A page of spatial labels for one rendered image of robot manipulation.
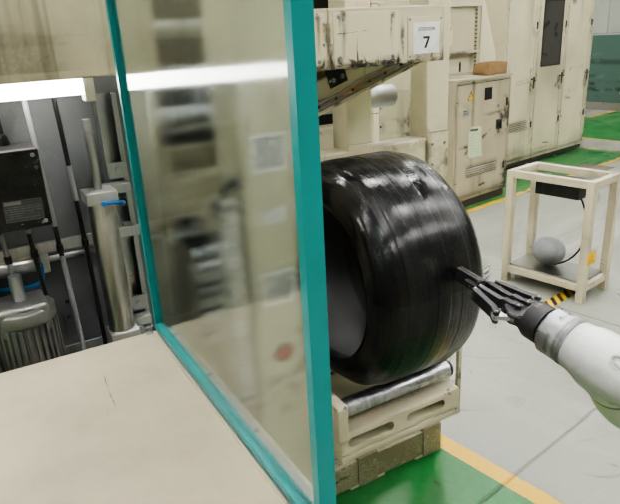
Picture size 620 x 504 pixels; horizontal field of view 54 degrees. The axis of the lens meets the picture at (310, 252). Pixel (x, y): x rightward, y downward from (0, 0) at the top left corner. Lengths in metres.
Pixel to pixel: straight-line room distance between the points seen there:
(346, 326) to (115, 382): 0.92
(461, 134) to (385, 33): 4.40
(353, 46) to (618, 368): 0.98
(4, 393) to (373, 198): 0.77
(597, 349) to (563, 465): 1.78
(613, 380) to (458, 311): 0.40
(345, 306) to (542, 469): 1.34
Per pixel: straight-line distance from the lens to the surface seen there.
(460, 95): 5.96
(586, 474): 2.83
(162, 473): 0.75
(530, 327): 1.17
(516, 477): 2.74
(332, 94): 1.75
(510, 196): 4.32
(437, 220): 1.32
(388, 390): 1.50
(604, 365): 1.09
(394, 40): 1.69
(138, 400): 0.89
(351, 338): 1.70
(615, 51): 13.41
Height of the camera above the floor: 1.73
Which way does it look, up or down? 20 degrees down
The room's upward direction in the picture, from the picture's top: 3 degrees counter-clockwise
